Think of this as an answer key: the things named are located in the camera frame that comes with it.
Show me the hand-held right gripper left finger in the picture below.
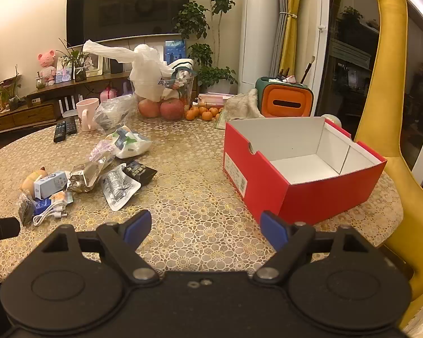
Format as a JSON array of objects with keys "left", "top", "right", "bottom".
[{"left": 39, "top": 209, "right": 162, "bottom": 286}]

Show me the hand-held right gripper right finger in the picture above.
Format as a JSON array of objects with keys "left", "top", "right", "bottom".
[{"left": 252, "top": 210, "right": 378, "bottom": 286}]

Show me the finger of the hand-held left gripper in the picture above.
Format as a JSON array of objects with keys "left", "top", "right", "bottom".
[{"left": 0, "top": 217, "right": 21, "bottom": 242}]

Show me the small dark packet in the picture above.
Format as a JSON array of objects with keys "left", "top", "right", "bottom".
[{"left": 18, "top": 192, "right": 36, "bottom": 226}]

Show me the clear packet with black print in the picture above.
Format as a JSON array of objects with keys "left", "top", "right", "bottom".
[{"left": 102, "top": 164, "right": 142, "bottom": 212}]

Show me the small blue packet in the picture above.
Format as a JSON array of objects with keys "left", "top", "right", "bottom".
[{"left": 33, "top": 197, "right": 53, "bottom": 215}]

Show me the white cable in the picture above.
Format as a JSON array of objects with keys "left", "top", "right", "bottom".
[{"left": 33, "top": 200, "right": 68, "bottom": 226}]

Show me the red shoe box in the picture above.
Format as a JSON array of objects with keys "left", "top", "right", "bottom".
[{"left": 223, "top": 116, "right": 387, "bottom": 226}]

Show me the light blue small carton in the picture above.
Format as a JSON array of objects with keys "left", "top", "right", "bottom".
[{"left": 33, "top": 171, "right": 71, "bottom": 199}]

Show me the small orange packet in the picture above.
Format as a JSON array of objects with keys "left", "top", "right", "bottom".
[{"left": 51, "top": 191, "right": 74, "bottom": 205}]

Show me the silver foil packet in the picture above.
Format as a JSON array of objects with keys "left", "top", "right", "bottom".
[{"left": 67, "top": 162, "right": 108, "bottom": 194}]

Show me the white green tissue packet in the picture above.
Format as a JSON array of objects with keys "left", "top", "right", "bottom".
[{"left": 106, "top": 126, "right": 152, "bottom": 159}]

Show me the gold lace round desktop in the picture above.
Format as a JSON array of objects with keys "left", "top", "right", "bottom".
[{"left": 0, "top": 111, "right": 404, "bottom": 289}]

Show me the wooden television console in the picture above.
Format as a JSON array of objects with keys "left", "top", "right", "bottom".
[{"left": 0, "top": 74, "right": 198, "bottom": 139}]

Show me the clear plastic bag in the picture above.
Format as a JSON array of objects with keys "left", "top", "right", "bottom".
[{"left": 93, "top": 94, "right": 138, "bottom": 130}]

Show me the red apple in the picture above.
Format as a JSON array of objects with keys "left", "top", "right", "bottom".
[
  {"left": 160, "top": 99, "right": 185, "bottom": 120},
  {"left": 137, "top": 99, "right": 162, "bottom": 118}
]

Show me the pink mug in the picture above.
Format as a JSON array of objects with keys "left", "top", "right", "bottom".
[{"left": 76, "top": 98, "right": 100, "bottom": 132}]

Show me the beige cloth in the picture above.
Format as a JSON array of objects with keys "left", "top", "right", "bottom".
[{"left": 224, "top": 89, "right": 265, "bottom": 120}]

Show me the pile of tangerines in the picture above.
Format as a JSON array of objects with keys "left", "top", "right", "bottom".
[{"left": 185, "top": 103, "right": 223, "bottom": 121}]

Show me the orange green tissue box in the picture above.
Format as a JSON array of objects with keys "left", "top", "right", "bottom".
[{"left": 255, "top": 75, "right": 314, "bottom": 118}]

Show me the small potted plant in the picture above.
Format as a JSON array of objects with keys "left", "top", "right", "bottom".
[{"left": 0, "top": 65, "right": 23, "bottom": 110}]

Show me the white router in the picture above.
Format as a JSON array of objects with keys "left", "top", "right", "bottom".
[{"left": 59, "top": 95, "right": 83, "bottom": 114}]

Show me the clear snack container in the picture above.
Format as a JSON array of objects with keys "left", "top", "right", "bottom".
[{"left": 132, "top": 58, "right": 198, "bottom": 120}]

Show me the pink flat box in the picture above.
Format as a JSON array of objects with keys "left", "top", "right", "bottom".
[{"left": 197, "top": 93, "right": 234, "bottom": 107}]

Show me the white plastic bag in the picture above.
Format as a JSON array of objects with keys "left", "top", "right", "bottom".
[{"left": 83, "top": 40, "right": 171, "bottom": 103}]

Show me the colourful photo card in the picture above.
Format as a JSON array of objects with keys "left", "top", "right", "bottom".
[{"left": 56, "top": 56, "right": 73, "bottom": 84}]

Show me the pink pig toy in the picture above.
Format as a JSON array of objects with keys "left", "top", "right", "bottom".
[{"left": 38, "top": 52, "right": 56, "bottom": 86}]

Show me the yellow giraffe chair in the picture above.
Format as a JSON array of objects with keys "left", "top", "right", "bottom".
[{"left": 343, "top": 0, "right": 423, "bottom": 329}]

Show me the potted grass plant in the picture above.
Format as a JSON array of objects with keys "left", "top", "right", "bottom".
[{"left": 56, "top": 38, "right": 93, "bottom": 83}]

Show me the blue picture card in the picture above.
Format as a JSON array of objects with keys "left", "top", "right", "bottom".
[{"left": 165, "top": 39, "right": 187, "bottom": 62}]

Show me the white air conditioner tower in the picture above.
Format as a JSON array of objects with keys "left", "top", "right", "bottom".
[{"left": 238, "top": 0, "right": 283, "bottom": 94}]

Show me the yellow grey curtain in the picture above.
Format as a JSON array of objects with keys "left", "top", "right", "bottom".
[{"left": 271, "top": 0, "right": 304, "bottom": 75}]

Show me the potted tree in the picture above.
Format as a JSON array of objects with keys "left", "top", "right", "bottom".
[{"left": 172, "top": 0, "right": 239, "bottom": 90}]

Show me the black television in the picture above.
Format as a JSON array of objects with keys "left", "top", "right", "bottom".
[{"left": 66, "top": 0, "right": 191, "bottom": 49}]

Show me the white photo frame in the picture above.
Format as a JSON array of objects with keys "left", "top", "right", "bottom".
[{"left": 86, "top": 55, "right": 103, "bottom": 77}]

